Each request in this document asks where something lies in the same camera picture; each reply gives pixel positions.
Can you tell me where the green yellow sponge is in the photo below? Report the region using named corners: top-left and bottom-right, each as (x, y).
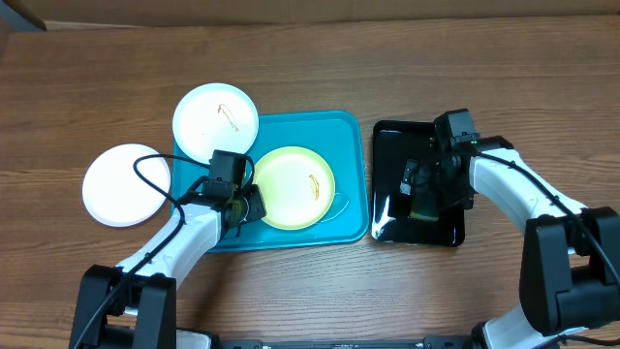
top-left (409, 191), bottom-right (439, 222)

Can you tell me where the yellow plate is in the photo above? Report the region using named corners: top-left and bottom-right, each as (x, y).
top-left (254, 146), bottom-right (335, 231)

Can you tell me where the white plate with stain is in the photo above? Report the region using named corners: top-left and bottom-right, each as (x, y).
top-left (172, 82), bottom-right (259, 164)

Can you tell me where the pink plate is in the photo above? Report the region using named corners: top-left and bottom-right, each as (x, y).
top-left (82, 143), bottom-right (171, 228)

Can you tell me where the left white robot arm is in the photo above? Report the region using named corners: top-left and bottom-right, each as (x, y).
top-left (69, 184), bottom-right (266, 348)

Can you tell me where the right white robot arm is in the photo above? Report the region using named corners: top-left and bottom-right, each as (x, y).
top-left (400, 136), bottom-right (619, 348)

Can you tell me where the black plastic tray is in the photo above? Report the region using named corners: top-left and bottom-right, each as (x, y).
top-left (370, 120), bottom-right (465, 247)

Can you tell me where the teal plastic tray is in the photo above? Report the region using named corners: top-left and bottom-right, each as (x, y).
top-left (170, 110), bottom-right (370, 254)

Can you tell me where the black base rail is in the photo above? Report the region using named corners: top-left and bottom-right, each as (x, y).
top-left (212, 335), bottom-right (481, 349)

